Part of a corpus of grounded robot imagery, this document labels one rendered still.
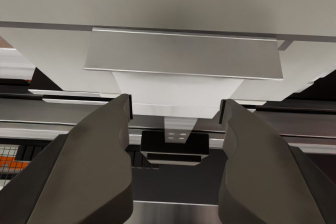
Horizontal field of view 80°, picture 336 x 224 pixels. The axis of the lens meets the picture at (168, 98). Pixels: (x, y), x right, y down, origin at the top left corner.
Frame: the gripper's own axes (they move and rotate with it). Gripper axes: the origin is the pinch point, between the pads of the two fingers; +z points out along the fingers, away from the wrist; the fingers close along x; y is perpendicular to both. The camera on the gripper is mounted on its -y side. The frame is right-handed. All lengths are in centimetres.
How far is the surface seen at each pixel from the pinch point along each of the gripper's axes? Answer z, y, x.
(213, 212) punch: -1.5, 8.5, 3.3
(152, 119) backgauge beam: 23.9, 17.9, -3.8
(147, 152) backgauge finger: 15.3, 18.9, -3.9
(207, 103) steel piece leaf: 4.2, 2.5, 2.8
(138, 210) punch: -1.6, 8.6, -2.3
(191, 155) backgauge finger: 15.7, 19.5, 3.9
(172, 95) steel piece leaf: 3.3, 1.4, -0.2
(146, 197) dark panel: 28, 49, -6
